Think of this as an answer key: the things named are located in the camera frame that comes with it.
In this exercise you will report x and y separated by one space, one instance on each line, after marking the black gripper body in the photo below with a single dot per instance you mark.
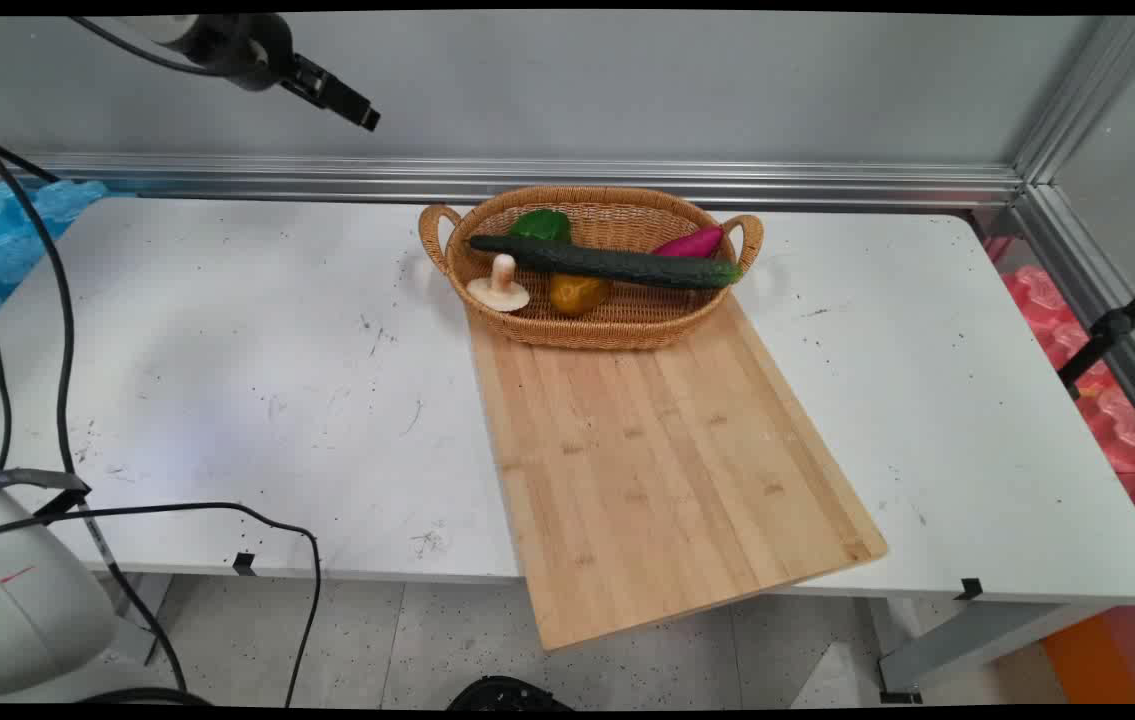
237 48

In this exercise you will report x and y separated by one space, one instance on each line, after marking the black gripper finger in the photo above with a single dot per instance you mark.
327 100
337 88

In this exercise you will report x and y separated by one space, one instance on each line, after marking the long dark green cucumber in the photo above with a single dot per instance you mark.
617 265

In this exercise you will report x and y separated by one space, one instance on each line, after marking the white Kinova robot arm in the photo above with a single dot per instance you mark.
17 600

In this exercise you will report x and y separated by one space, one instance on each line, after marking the green bell pepper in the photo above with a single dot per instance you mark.
539 225

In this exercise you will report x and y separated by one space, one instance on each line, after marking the beige mushroom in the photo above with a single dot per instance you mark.
500 292

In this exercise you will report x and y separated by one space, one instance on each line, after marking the blue foam sheet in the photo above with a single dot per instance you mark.
2 250

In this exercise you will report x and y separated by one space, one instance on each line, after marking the yellow bell pepper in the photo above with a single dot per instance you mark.
577 295

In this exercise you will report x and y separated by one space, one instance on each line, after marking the purple sweet potato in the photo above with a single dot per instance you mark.
692 243

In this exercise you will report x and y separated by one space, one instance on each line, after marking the black tape piece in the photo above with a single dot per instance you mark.
244 563
970 589

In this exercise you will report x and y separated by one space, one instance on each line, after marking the bamboo cutting board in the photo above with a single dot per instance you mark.
667 470

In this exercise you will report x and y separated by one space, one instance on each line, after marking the round black floor object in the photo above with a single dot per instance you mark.
507 693

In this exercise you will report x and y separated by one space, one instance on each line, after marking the black tripod stand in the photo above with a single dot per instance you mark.
1112 325

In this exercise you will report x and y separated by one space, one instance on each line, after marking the grey metal table leg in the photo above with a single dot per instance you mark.
977 640

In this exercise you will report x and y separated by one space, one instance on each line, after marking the pink foam sheet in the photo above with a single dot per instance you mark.
1117 420

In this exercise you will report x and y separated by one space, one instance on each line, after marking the orange floor panel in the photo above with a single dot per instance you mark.
1092 665

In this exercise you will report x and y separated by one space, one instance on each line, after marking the horizontal aluminium frame rail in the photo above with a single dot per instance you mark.
527 178

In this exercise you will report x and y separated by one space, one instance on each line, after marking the upright aluminium frame post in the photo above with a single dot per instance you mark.
1087 95

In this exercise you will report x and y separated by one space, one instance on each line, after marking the slanted aluminium side rail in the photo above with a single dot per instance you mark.
1097 290

